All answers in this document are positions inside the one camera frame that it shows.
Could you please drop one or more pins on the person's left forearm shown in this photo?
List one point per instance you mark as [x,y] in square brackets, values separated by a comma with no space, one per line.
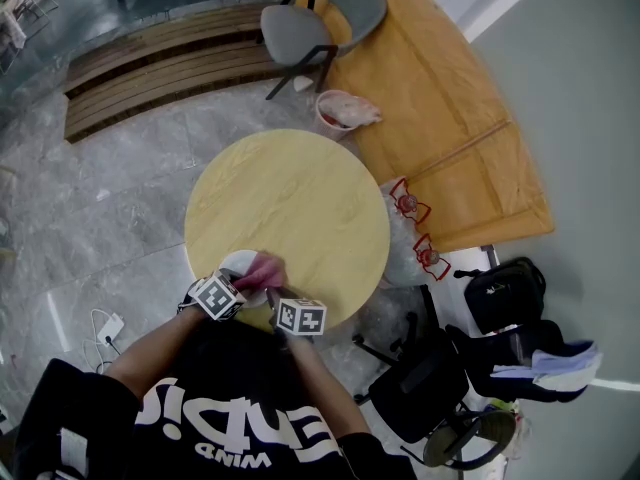
[150,353]

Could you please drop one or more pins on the pink waste basket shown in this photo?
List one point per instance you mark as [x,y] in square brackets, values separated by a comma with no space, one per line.
[327,118]

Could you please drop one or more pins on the pinkish crumpled plastic liner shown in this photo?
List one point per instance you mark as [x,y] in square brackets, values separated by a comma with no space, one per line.
[355,110]

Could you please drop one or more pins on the white round plate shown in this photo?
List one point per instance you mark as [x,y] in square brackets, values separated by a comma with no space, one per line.
[240,263]

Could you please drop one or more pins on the person's black printed shirt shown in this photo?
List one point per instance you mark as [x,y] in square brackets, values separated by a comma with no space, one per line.
[240,378]

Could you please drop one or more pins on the person's right forearm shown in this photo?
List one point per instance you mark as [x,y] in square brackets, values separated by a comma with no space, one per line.
[325,388]

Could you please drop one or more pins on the wide grey roller blind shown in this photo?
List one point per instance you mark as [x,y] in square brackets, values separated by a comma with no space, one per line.
[575,168]

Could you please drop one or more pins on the dark round stool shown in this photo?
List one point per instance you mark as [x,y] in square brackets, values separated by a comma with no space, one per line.
[480,433]

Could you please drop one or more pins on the black office chair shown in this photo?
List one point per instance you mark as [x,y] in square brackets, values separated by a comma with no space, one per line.
[420,393]

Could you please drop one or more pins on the white power strip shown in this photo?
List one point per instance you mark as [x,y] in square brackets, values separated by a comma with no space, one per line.
[111,329]

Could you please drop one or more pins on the black bag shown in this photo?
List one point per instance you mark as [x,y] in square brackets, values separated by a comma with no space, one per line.
[505,293]

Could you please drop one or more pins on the translucent plastic bag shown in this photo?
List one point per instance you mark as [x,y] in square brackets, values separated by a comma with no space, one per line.
[517,428]

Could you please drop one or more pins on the brown wooden steps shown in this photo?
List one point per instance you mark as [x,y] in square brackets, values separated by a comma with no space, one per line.
[165,73]

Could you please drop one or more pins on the large orange wooden panel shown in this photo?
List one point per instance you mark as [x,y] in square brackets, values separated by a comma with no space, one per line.
[450,118]

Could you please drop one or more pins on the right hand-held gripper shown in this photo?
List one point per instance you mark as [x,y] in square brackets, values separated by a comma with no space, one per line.
[302,318]

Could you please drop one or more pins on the round light wooden table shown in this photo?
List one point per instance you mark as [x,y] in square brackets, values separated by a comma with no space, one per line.
[290,203]

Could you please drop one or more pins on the pale blue white garment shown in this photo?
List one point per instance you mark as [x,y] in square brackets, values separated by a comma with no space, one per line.
[565,365]

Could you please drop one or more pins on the pink cloth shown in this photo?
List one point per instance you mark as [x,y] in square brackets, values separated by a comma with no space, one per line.
[265,270]

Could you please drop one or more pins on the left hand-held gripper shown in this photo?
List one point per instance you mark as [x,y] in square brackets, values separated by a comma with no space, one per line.
[217,298]

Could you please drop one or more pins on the grey chair with black legs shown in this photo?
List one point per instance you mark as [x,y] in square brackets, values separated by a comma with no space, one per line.
[295,33]

